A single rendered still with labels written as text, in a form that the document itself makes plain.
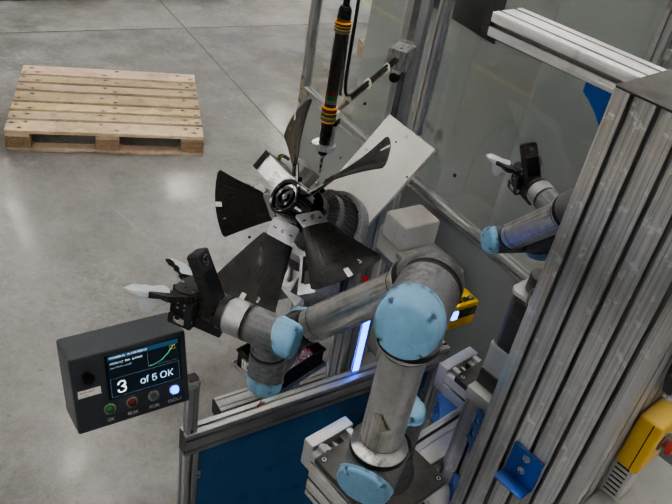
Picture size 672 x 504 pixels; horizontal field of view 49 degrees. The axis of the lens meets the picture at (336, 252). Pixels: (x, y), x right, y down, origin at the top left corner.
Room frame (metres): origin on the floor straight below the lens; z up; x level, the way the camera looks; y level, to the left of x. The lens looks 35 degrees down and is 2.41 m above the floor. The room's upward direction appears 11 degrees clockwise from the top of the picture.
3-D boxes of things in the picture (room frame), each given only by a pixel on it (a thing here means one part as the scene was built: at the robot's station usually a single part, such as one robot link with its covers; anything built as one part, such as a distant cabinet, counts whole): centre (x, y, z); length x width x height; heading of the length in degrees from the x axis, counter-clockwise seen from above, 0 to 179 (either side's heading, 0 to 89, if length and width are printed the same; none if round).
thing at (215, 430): (1.54, -0.05, 0.82); 0.90 x 0.04 x 0.08; 127
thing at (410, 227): (2.39, -0.25, 0.92); 0.17 x 0.16 x 0.11; 127
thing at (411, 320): (0.99, -0.16, 1.41); 0.15 x 0.12 x 0.55; 162
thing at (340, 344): (2.19, -0.09, 0.58); 0.09 x 0.05 x 1.15; 37
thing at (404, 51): (2.48, -0.10, 1.53); 0.10 x 0.07 x 0.09; 162
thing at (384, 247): (2.31, -0.28, 0.85); 0.36 x 0.24 x 0.03; 37
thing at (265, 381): (1.09, 0.09, 1.34); 0.11 x 0.08 x 0.11; 162
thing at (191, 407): (1.27, 0.29, 0.96); 0.03 x 0.03 x 0.20; 37
